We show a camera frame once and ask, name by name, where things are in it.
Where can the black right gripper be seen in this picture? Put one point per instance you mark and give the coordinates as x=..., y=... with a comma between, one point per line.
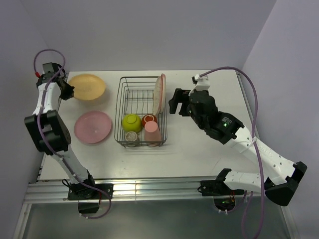
x=180, y=96

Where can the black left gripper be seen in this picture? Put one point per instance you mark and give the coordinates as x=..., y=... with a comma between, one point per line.
x=69, y=93

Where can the pink cream plate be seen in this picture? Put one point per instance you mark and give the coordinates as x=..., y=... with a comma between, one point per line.
x=163, y=96
x=157, y=96

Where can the orange plastic plate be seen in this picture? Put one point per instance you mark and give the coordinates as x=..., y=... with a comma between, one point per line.
x=87, y=87

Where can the orange black mug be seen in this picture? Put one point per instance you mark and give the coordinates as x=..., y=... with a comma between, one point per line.
x=147, y=118

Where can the salmon pink cup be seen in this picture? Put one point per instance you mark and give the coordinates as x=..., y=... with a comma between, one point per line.
x=152, y=134

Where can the lime green bowl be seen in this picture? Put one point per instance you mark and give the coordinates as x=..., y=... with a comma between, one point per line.
x=132, y=122

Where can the speckled ceramic small cup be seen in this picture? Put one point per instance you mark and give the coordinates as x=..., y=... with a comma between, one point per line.
x=131, y=139

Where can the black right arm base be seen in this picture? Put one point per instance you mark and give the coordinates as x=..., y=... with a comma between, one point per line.
x=217, y=188

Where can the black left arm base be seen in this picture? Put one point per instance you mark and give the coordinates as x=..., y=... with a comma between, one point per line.
x=90, y=198

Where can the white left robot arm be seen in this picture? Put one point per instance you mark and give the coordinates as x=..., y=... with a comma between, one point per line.
x=49, y=133

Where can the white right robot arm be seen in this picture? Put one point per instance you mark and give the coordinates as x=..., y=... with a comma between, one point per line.
x=280, y=177

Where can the pink plastic plate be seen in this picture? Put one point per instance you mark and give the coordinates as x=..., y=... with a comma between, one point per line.
x=92, y=127

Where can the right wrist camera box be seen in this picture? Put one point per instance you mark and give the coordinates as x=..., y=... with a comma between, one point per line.
x=201, y=83

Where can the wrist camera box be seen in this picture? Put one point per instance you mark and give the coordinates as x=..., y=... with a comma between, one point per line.
x=48, y=68
x=201, y=83

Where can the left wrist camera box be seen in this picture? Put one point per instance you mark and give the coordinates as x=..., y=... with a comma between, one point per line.
x=48, y=68

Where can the black wire dish rack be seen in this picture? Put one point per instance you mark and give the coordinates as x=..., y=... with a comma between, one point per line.
x=136, y=96

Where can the aluminium frame rail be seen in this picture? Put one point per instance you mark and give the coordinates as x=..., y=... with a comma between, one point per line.
x=178, y=188

